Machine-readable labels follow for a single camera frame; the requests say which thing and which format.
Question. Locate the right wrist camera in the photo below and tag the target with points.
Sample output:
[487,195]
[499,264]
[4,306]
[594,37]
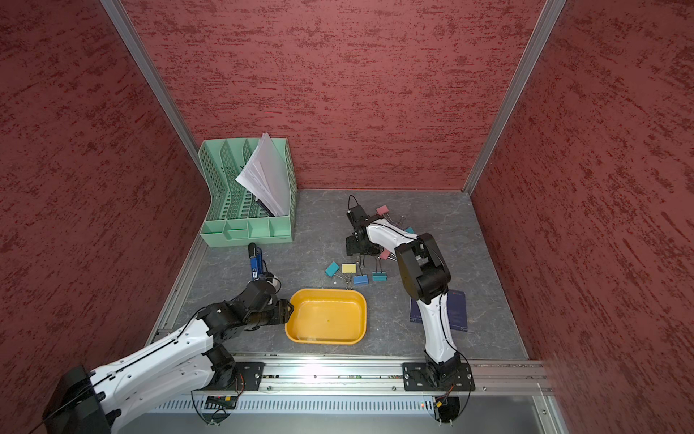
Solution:
[357,215]

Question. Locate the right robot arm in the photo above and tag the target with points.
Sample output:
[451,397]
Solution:
[425,277]

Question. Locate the pink binder clip top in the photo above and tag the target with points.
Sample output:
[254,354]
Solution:
[383,210]

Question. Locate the aluminium front rail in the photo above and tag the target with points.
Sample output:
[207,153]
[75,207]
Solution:
[329,374]

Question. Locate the yellow plastic storage box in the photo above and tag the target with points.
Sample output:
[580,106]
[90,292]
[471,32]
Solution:
[327,317]

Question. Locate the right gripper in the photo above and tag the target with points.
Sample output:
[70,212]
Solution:
[352,247]

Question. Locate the white paper stack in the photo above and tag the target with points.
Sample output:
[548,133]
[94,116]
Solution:
[265,176]

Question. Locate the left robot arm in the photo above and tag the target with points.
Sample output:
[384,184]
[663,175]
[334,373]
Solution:
[191,358]

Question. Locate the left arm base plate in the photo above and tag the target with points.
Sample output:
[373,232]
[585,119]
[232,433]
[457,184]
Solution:
[240,377]

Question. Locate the blue black stapler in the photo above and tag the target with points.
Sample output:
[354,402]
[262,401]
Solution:
[256,262]

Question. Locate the green file organizer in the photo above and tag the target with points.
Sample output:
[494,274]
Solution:
[235,218]

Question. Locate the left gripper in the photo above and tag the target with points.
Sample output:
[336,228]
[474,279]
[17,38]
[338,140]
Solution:
[280,312]

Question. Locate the pale yellow binder clip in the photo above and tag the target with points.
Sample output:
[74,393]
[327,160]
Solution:
[349,269]

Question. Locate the dark blue notebook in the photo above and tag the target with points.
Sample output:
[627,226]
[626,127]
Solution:
[456,309]

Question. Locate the blue binder clip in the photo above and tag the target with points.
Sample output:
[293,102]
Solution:
[360,277]

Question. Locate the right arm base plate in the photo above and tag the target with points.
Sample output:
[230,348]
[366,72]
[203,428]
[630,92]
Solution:
[426,377]

